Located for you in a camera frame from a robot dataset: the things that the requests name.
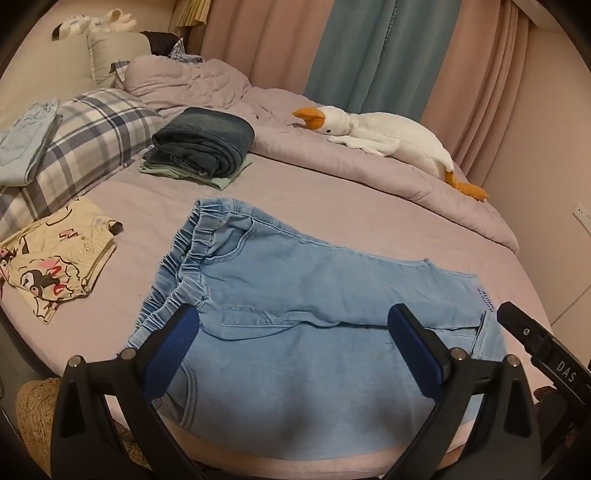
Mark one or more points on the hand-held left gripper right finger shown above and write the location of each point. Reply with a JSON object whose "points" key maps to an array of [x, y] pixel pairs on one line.
{"points": [[411, 350]]}

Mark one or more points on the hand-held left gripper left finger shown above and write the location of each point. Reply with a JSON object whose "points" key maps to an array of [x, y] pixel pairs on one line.
{"points": [[173, 350]]}

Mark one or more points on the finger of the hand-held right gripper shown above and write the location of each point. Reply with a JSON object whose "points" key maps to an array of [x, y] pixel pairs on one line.
{"points": [[545, 350]]}

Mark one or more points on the light blue denim pants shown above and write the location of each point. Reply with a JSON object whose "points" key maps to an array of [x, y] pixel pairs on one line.
{"points": [[300, 286]]}

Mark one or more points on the brown fuzzy rug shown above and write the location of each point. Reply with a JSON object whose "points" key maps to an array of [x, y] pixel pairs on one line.
{"points": [[41, 415]]}

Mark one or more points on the yellow cartoon print shorts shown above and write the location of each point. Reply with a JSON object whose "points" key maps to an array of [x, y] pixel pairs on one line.
{"points": [[51, 258]]}

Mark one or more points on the bed with pink sheet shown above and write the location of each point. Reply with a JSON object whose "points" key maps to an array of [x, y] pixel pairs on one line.
{"points": [[323, 217]]}

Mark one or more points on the folded green garment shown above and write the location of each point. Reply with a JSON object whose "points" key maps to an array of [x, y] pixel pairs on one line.
{"points": [[222, 182]]}

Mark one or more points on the lilac quilt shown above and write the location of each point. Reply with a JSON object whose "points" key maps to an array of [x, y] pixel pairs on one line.
{"points": [[323, 157]]}

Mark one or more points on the folded dark denim jeans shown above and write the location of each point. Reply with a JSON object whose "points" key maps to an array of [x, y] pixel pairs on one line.
{"points": [[203, 138]]}

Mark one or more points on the white goose plush toy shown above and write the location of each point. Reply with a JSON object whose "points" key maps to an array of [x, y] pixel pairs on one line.
{"points": [[392, 136]]}

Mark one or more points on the plaid pillow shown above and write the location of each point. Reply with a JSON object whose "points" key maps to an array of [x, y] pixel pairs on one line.
{"points": [[92, 138]]}

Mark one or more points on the folded pale blue garment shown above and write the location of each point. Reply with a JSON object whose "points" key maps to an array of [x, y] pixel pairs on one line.
{"points": [[23, 143]]}

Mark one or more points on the pink curtain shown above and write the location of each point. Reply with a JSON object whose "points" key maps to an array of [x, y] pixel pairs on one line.
{"points": [[263, 41], [480, 92]]}

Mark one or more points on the plaid cloth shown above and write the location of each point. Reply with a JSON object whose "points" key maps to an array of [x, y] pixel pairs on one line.
{"points": [[184, 53]]}

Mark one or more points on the blue curtain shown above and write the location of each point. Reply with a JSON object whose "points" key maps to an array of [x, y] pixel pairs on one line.
{"points": [[369, 55]]}

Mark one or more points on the beige pillow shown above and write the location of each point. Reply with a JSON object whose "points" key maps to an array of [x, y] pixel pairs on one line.
{"points": [[117, 55]]}

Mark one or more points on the beige headboard cushion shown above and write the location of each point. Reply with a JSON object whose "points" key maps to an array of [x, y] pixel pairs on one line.
{"points": [[41, 78]]}

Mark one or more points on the dark cloth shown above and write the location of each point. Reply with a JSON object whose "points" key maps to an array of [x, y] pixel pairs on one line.
{"points": [[159, 44]]}

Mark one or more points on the white and black plush toy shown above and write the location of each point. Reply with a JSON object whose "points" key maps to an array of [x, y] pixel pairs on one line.
{"points": [[87, 23]]}

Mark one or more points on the yellow pleated cloth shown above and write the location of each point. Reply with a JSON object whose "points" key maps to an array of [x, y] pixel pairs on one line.
{"points": [[187, 11]]}

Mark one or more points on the white wall socket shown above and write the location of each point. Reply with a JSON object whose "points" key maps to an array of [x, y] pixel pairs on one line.
{"points": [[582, 214]]}

